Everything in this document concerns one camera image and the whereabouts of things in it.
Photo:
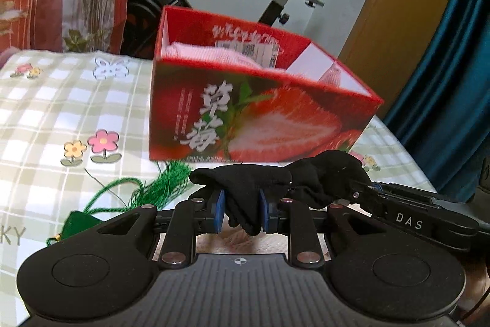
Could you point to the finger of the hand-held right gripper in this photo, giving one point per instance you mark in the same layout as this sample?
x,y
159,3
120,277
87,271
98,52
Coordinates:
x,y
377,187
363,198

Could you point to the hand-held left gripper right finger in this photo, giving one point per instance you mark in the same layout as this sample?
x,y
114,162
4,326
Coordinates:
x,y
264,213

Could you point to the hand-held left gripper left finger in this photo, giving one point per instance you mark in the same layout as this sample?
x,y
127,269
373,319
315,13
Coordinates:
x,y
219,211

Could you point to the black sock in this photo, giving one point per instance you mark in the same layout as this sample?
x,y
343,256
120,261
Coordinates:
x,y
249,181

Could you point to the red strawberry cardboard box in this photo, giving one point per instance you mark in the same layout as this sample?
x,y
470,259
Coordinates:
x,y
268,120

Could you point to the pink knitted cloth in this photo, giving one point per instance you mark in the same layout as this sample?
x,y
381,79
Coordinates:
x,y
245,244

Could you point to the green tassel charm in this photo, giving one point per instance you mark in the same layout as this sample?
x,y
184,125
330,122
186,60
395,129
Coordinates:
x,y
153,189

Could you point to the teal curtain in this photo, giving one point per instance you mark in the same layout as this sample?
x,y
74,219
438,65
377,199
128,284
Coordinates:
x,y
451,82

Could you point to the pale pink cloth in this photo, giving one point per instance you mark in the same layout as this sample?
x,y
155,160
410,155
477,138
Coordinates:
x,y
214,53

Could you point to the wooden door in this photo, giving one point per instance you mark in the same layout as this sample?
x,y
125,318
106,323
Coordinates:
x,y
402,24

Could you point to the green checked tablecloth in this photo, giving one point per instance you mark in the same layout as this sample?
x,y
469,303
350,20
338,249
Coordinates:
x,y
57,108

